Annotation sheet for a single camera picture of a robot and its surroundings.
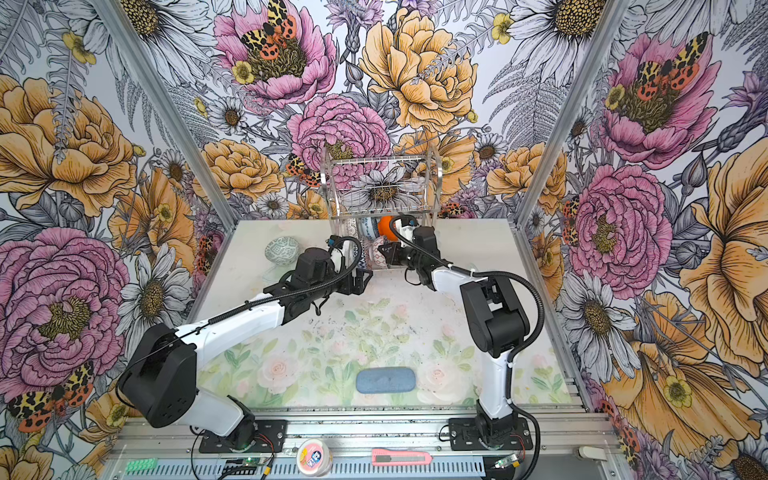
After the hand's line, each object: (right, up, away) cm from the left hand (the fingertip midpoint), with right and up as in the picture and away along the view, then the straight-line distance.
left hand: (357, 277), depth 86 cm
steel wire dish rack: (-2, +29, +30) cm, 42 cm away
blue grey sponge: (+8, -27, -5) cm, 28 cm away
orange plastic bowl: (+7, +15, +19) cm, 26 cm away
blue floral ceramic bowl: (+3, +15, +17) cm, 23 cm away
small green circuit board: (-23, -42, -15) cm, 50 cm away
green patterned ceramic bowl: (-31, +8, +26) cm, 41 cm away
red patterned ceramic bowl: (+2, +7, +13) cm, 15 cm away
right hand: (+7, +6, +9) cm, 13 cm away
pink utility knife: (+7, -41, -14) cm, 44 cm away
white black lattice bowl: (-4, +16, +16) cm, 23 cm away
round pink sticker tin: (-6, -35, -23) cm, 42 cm away
